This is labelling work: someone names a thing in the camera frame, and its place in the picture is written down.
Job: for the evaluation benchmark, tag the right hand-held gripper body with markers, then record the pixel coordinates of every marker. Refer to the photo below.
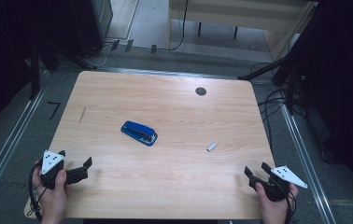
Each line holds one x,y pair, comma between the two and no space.
285,175

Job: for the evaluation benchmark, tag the person's left hand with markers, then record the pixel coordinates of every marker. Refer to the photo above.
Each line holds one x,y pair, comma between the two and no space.
53,200

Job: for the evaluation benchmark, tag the blue stapler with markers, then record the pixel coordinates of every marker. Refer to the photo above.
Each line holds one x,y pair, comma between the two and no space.
137,129

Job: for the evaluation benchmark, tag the black metal stand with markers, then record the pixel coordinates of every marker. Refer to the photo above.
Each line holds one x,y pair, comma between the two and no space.
35,68

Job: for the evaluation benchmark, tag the silver strip of staples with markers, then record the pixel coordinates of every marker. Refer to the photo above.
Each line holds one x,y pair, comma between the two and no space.
211,147

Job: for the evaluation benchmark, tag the person's right hand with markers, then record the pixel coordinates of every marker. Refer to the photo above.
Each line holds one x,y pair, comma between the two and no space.
274,210

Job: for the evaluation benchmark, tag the dark round table grommet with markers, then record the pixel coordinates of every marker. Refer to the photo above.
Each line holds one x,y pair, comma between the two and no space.
200,91

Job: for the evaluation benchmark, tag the dark curtain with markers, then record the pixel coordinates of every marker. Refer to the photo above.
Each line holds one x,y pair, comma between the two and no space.
345,77
6,46

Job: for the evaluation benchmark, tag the black tripod stand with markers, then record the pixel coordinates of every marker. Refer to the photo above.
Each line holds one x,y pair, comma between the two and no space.
291,81

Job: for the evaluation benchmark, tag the metal floor rail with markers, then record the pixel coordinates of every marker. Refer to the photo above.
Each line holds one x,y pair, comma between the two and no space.
308,168
165,73
6,149

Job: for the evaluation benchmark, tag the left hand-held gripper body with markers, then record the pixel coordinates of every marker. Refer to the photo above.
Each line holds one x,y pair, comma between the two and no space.
49,163

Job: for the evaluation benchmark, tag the dark cabinet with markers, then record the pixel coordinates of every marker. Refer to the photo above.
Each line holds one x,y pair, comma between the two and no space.
87,25

